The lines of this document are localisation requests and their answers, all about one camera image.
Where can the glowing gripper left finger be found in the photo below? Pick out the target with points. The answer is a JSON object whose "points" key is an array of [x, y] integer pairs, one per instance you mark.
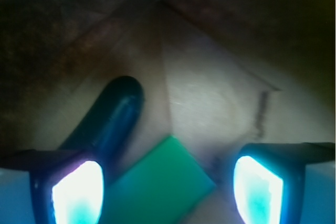
{"points": [[51, 187]]}

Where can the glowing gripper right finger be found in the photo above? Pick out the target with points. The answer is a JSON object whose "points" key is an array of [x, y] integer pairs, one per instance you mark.
{"points": [[285, 183]]}

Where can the dark green plastic pickle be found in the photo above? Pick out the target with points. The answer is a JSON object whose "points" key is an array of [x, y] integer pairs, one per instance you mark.
{"points": [[105, 128]]}

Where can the green foam block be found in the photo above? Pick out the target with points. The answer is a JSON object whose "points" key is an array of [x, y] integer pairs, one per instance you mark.
{"points": [[162, 187]]}

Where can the brown paper bag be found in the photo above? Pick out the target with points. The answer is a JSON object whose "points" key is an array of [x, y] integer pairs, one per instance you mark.
{"points": [[216, 74]]}

